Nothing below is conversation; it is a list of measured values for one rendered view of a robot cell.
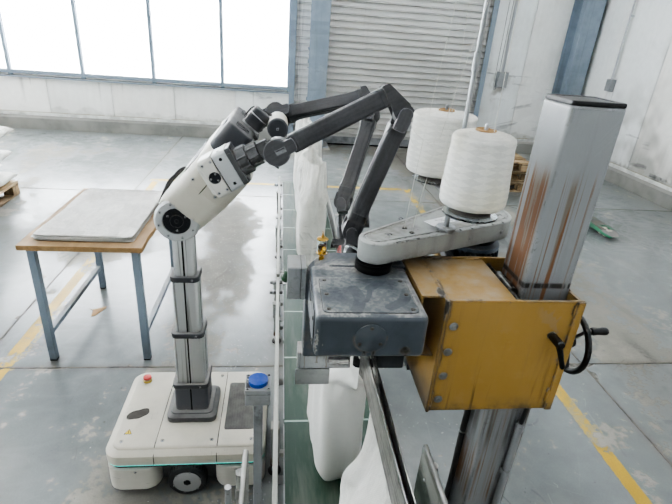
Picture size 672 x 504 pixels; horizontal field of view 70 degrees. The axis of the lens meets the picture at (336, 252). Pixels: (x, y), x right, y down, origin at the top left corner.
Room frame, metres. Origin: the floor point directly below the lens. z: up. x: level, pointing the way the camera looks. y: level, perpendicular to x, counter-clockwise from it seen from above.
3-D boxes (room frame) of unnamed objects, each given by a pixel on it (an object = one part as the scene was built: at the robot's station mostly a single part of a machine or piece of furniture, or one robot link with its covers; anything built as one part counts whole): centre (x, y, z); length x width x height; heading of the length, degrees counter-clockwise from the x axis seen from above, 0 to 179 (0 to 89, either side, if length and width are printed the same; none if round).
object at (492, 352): (1.04, -0.40, 1.18); 0.34 x 0.25 x 0.31; 98
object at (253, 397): (1.17, 0.21, 0.81); 0.08 x 0.08 x 0.06; 8
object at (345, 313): (0.96, -0.07, 1.21); 0.30 x 0.25 x 0.30; 8
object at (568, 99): (1.05, -0.49, 1.76); 0.12 x 0.11 x 0.01; 98
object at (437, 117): (1.25, -0.25, 1.61); 0.17 x 0.17 x 0.17
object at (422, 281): (1.03, -0.21, 1.26); 0.22 x 0.05 x 0.16; 8
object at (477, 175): (1.00, -0.29, 1.61); 0.15 x 0.14 x 0.17; 8
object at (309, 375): (1.07, 0.04, 0.98); 0.09 x 0.05 x 0.05; 98
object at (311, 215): (3.09, 0.19, 0.74); 0.47 x 0.22 x 0.72; 6
